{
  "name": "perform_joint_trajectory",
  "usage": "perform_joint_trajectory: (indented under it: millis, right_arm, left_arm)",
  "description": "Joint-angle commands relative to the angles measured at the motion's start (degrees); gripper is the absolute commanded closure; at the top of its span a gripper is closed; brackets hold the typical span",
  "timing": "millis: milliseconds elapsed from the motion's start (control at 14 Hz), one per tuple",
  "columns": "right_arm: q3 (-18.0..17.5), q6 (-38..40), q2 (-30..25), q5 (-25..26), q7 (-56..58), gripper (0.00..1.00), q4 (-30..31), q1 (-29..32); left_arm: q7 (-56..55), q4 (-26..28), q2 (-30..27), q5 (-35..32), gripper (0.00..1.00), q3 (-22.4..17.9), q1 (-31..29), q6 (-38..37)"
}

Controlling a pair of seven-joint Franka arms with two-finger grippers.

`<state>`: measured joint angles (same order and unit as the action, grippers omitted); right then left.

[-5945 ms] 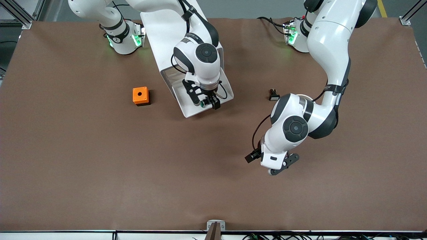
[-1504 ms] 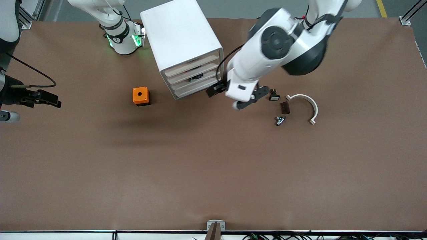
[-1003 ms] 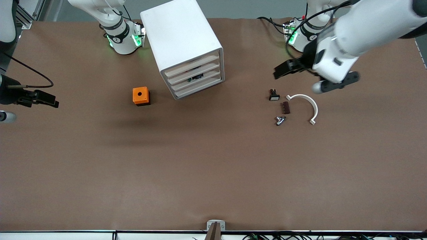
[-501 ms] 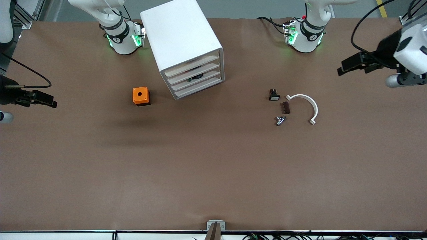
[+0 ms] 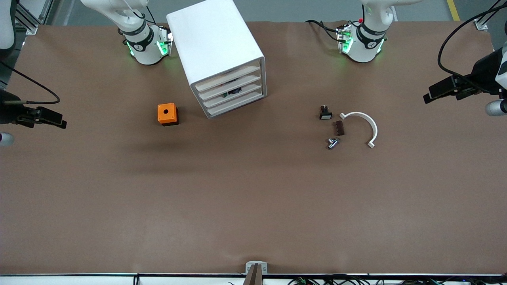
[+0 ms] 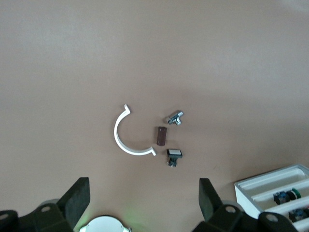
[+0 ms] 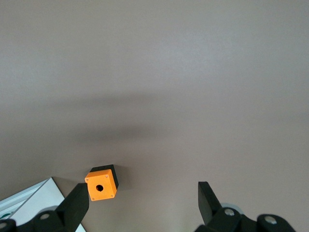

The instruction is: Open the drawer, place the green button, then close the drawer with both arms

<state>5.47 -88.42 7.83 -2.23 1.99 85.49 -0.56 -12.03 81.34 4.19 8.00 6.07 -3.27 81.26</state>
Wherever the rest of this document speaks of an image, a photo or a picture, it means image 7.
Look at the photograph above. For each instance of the brown table cover sheet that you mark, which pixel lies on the brown table cover sheet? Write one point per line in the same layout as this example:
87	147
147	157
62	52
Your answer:
154	60

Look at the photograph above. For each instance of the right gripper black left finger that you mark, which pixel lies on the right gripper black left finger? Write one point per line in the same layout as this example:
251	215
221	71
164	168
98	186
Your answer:
72	205

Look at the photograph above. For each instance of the white drawer cabinet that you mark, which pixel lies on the white drawer cabinet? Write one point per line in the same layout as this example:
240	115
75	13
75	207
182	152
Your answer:
43	201

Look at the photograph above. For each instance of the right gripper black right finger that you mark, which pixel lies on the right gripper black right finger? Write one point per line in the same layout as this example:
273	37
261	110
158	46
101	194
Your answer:
207	205

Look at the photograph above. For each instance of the orange button enclosure box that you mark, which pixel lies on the orange button enclosure box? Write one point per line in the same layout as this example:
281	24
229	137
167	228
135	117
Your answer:
108	183

